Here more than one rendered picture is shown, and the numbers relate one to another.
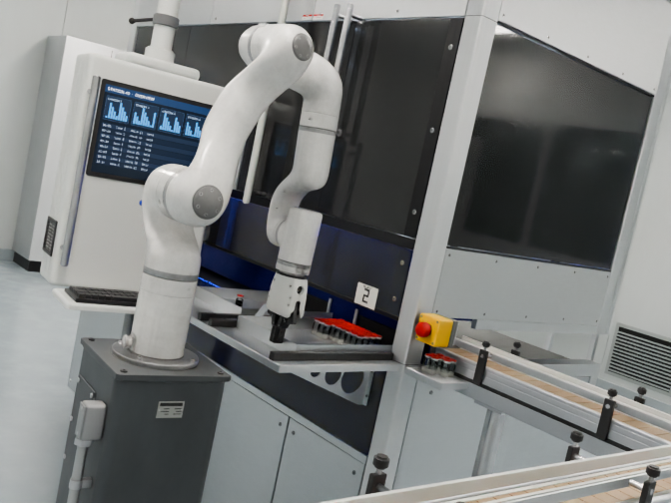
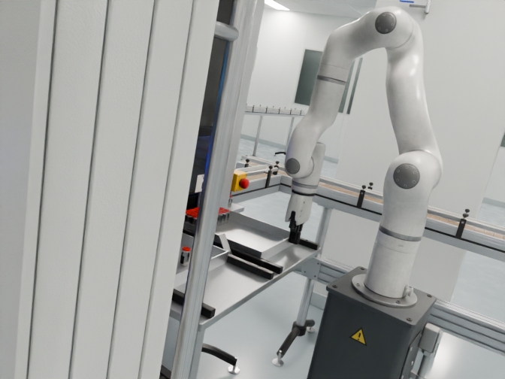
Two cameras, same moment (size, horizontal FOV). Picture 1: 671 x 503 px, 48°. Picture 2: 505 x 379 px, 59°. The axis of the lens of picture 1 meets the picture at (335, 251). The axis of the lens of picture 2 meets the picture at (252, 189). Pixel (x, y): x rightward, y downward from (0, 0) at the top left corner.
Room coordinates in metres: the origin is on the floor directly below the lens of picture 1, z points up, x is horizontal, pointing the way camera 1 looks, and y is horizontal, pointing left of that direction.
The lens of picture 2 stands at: (2.50, 1.33, 1.39)
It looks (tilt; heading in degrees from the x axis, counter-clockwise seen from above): 14 degrees down; 248
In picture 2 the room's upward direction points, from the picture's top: 11 degrees clockwise
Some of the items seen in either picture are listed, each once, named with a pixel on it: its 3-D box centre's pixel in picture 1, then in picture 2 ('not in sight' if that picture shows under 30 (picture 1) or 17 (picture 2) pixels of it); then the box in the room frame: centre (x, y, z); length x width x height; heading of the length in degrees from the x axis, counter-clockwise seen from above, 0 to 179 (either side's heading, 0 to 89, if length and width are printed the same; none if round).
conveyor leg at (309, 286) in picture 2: not in sight; (312, 271); (1.29, -0.63, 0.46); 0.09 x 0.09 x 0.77; 41
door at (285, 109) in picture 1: (292, 112); not in sight; (2.52, 0.23, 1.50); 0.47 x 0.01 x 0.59; 41
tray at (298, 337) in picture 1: (316, 336); (234, 230); (2.01, 0.00, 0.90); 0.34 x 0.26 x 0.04; 132
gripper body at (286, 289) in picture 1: (287, 291); (300, 205); (1.84, 0.09, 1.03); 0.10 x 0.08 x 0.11; 41
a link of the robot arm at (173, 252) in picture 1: (174, 219); (408, 194); (1.66, 0.36, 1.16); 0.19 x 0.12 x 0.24; 39
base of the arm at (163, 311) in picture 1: (163, 315); (391, 262); (1.64, 0.34, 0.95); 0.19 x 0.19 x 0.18
